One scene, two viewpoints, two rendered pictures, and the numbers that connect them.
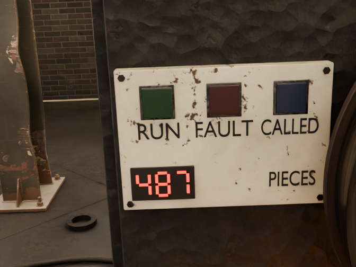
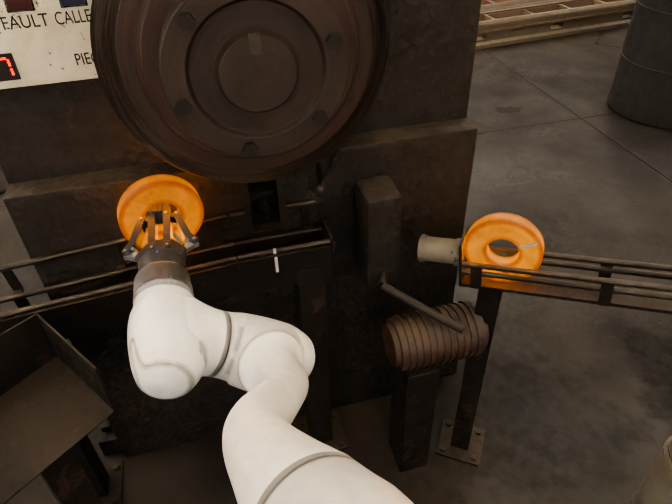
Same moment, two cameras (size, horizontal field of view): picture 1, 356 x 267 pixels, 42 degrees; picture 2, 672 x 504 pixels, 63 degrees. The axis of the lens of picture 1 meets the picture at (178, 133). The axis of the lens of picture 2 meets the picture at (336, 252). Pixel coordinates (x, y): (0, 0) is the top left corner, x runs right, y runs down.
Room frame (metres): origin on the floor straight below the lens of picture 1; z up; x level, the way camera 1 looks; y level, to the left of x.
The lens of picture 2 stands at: (-0.48, -0.31, 1.41)
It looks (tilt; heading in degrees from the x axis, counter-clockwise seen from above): 39 degrees down; 346
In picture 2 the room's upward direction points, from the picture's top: 2 degrees counter-clockwise
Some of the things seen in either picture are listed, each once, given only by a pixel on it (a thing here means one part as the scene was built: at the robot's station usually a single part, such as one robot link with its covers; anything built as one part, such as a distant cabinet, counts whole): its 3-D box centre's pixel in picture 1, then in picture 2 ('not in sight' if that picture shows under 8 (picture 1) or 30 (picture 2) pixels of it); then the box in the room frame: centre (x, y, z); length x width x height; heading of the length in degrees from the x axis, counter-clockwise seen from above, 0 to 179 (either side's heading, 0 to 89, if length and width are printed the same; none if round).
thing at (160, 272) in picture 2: not in sight; (163, 290); (0.21, -0.19, 0.83); 0.09 x 0.06 x 0.09; 90
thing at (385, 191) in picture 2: not in sight; (376, 232); (0.46, -0.63, 0.68); 0.11 x 0.08 x 0.24; 0
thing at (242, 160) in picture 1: (223, 138); (29, 28); (0.55, -0.06, 1.15); 0.26 x 0.02 x 0.18; 90
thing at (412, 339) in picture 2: not in sight; (428, 390); (0.31, -0.73, 0.27); 0.22 x 0.13 x 0.53; 90
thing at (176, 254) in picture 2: not in sight; (162, 260); (0.29, -0.19, 0.84); 0.09 x 0.08 x 0.07; 0
